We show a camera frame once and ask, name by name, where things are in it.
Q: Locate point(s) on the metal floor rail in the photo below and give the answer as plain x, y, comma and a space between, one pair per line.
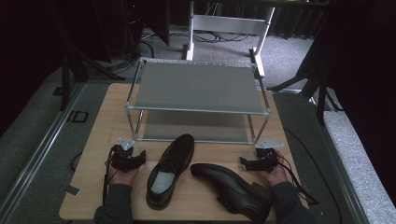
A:
37, 149
339, 174

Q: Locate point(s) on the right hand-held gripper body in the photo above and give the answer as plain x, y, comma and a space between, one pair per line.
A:
266, 158

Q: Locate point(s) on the person's left hand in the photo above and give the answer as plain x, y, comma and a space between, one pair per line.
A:
123, 177

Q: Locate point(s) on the black tripod stand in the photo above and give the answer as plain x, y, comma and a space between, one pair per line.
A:
66, 81
320, 93

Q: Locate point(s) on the grey tape piece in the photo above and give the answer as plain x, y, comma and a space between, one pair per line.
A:
71, 189

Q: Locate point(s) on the black leather shoe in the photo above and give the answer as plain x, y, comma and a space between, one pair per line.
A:
230, 186
169, 171

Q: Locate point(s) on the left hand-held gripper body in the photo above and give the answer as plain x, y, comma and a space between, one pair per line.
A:
123, 157

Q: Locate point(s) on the metal shoe rack grey shelves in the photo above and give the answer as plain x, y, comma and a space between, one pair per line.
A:
199, 85

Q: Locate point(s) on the person's right hand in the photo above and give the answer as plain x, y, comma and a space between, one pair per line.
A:
277, 175

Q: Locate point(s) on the white desk frame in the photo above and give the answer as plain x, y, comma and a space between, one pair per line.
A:
229, 24

